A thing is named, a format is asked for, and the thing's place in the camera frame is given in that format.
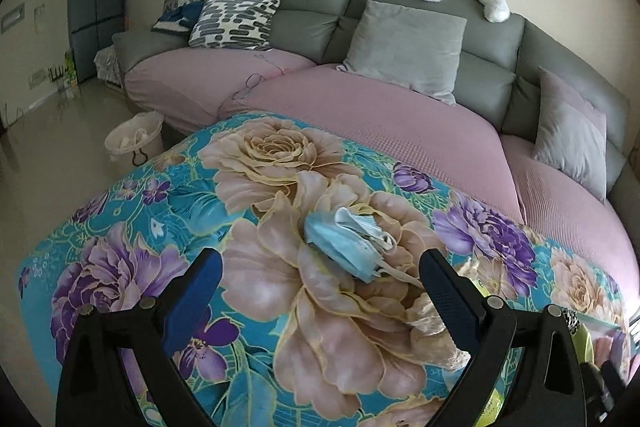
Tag dark grey refrigerator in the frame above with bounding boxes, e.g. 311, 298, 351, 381
67, 0, 127, 82

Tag yellow-green cloth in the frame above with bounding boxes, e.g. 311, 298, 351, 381
467, 274, 598, 427

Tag floral blanket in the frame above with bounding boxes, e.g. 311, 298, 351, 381
17, 116, 632, 427

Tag blue face mask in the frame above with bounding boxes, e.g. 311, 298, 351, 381
334, 206, 423, 289
304, 212, 393, 284

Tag grey and pink cushion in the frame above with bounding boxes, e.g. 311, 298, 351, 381
531, 67, 608, 202

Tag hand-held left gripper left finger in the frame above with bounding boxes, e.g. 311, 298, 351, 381
55, 248, 223, 427

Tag pink sofa seat cover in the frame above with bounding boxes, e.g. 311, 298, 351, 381
124, 48, 640, 308

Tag green and yellow box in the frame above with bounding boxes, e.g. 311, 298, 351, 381
64, 48, 78, 88

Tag white plastic basket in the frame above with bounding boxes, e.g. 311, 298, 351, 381
105, 112, 165, 166

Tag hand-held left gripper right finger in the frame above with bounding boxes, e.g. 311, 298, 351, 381
419, 248, 601, 427

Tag eyeglasses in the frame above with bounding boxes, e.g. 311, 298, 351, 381
231, 73, 262, 100

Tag blue clothes pile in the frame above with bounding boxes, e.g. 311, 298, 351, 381
151, 1, 206, 32

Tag black and white patterned cushion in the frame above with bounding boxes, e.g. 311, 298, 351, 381
188, 0, 283, 52

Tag plain grey cushion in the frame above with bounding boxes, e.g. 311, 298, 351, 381
336, 0, 468, 106

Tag pink cloth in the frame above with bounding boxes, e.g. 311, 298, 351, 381
592, 324, 626, 360

